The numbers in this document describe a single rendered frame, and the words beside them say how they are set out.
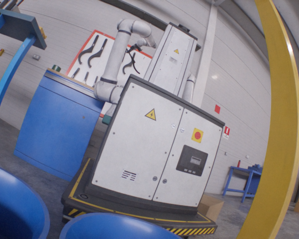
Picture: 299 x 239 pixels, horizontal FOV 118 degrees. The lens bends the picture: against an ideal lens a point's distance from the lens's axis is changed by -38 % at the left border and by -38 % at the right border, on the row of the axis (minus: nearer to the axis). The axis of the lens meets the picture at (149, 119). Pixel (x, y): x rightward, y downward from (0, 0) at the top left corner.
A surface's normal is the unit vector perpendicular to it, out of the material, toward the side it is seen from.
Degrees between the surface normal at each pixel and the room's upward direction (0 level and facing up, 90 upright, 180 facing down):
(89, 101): 90
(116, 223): 62
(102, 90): 115
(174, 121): 90
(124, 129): 90
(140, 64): 90
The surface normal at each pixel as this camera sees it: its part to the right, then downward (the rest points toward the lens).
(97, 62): 0.37, -0.07
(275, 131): -0.87, -0.39
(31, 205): -0.11, -0.70
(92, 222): 0.91, -0.25
